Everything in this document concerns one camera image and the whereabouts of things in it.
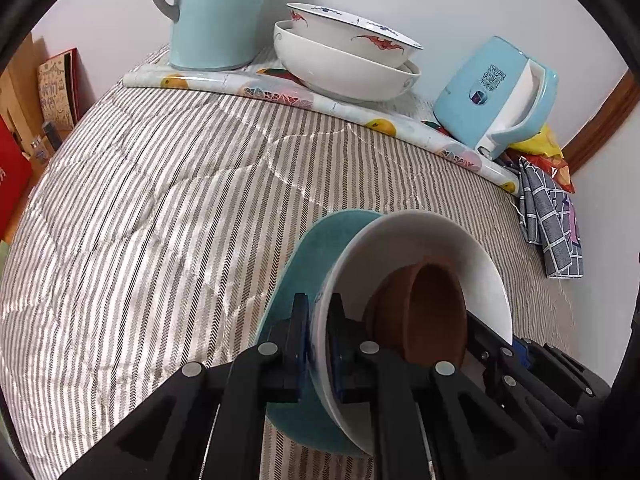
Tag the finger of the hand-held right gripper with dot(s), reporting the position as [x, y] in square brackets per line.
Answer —
[482, 335]
[521, 352]

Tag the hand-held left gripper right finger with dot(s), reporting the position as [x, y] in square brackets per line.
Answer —
[336, 360]

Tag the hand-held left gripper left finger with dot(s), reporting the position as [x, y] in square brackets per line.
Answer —
[299, 360]

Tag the brown bowl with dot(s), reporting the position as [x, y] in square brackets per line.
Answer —
[430, 310]

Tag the plain white bowl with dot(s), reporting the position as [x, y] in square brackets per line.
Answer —
[425, 240]

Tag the teal plate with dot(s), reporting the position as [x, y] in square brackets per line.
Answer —
[320, 250]

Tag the grey grid patterned cloth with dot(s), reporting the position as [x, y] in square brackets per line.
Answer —
[550, 225]

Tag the red orange snack packet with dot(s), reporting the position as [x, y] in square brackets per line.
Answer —
[560, 170]

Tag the yellow snack packet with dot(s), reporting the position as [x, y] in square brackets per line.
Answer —
[542, 142]

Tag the light blue electric kettle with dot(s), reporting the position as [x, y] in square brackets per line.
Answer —
[475, 110]

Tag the rolled fruit print tablecloth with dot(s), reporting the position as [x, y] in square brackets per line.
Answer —
[320, 103]

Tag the small white nested bowl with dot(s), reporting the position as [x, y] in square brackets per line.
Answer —
[413, 68]

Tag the large white swirl bowl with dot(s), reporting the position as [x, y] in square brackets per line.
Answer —
[340, 76]

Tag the red bat patterned bowl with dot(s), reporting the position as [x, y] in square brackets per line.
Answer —
[345, 42]

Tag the light teal thermos jug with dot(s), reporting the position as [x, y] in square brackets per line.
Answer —
[220, 20]

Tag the brown cardboard box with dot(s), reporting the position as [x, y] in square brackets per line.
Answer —
[20, 90]

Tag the brown wooden frame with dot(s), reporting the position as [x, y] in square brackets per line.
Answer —
[600, 125]

